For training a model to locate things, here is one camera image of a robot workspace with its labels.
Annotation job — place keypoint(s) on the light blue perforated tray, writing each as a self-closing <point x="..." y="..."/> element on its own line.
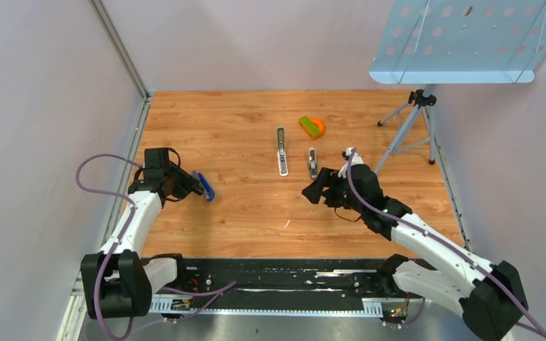
<point x="461" y="42"/>

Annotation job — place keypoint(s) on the green orange tape dispenser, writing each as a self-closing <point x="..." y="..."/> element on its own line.
<point x="312" y="126"/>

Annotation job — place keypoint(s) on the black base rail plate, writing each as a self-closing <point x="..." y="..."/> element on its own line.
<point x="287" y="283"/>

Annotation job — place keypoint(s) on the small silver stapler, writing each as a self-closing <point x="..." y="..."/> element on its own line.
<point x="312" y="163"/>

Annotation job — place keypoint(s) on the white slotted cable duct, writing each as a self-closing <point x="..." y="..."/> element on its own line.
<point x="171" y="305"/>

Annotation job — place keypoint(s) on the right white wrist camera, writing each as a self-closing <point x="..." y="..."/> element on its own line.
<point x="351" y="158"/>

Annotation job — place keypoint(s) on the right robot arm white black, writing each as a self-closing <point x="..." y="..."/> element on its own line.
<point x="488" y="297"/>

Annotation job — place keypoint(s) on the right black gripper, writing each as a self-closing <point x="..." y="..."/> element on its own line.
<point x="325" y="177"/>

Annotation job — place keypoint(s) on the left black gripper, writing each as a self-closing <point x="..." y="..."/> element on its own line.
<point x="188" y="182"/>

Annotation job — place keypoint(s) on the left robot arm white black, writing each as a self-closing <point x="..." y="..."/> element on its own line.
<point x="117" y="282"/>

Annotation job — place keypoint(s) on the beige grey stapler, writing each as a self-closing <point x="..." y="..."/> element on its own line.
<point x="281" y="152"/>

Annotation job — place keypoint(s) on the grey tripod stand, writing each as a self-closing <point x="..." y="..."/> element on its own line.
<point x="419" y="103"/>

